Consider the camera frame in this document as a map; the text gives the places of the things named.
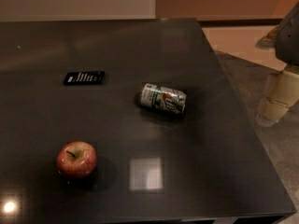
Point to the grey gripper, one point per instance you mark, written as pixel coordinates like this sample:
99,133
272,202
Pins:
289,39

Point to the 7up soda can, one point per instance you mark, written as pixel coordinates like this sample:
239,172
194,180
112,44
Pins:
163,99

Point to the red apple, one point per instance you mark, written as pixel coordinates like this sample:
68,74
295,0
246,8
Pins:
76,160

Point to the black remote control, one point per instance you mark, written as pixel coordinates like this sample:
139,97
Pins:
84,78

